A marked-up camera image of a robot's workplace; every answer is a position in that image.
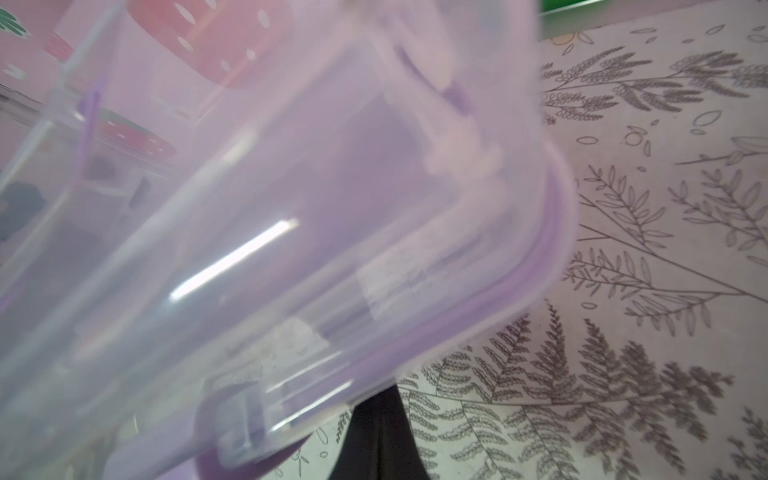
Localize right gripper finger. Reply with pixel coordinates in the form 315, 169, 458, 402
329, 386, 429, 480

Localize purple plastic tool box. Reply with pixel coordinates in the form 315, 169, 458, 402
1, 1, 575, 479

